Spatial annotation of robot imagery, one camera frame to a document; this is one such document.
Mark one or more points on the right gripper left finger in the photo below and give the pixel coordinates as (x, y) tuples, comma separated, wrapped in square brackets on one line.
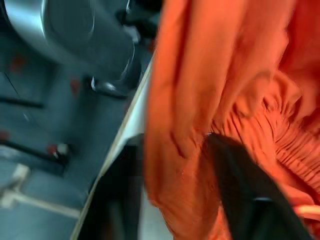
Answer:
[(117, 200)]

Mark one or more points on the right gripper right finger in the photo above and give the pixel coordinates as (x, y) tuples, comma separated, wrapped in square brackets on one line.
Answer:
[(250, 200)]

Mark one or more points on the orange shorts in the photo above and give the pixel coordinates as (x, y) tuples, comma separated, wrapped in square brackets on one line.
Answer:
[(200, 75)]

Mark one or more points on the silver robot body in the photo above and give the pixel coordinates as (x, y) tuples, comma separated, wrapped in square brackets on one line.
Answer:
[(75, 30)]

